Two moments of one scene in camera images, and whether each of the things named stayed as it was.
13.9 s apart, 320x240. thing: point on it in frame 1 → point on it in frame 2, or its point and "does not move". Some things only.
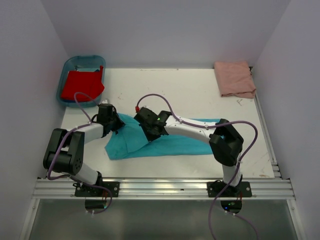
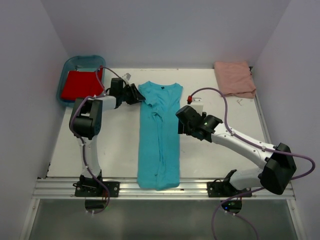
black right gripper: [150, 137] → [182, 128]
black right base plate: [243, 190] does not move
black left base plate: [82, 190] does not move
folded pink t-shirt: [235, 79] does not move
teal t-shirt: [130, 142] → [158, 154]
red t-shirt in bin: [90, 82] does not move
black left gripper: [119, 122] → [136, 96]
